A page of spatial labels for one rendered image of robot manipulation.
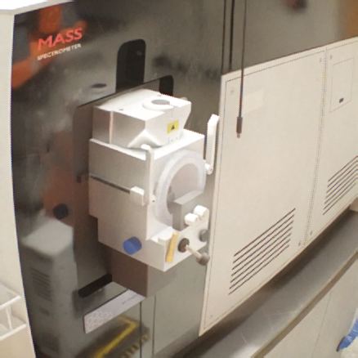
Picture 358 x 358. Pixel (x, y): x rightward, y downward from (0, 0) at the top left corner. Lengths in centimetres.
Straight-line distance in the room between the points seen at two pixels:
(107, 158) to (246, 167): 38
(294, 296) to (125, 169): 76
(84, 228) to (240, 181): 35
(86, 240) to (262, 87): 41
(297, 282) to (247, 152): 48
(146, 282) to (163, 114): 21
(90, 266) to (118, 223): 9
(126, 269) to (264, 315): 57
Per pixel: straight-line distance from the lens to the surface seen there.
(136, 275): 85
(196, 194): 79
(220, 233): 110
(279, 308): 140
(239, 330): 132
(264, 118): 112
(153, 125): 75
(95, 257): 87
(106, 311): 91
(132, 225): 78
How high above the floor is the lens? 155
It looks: 25 degrees down
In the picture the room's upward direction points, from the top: 3 degrees clockwise
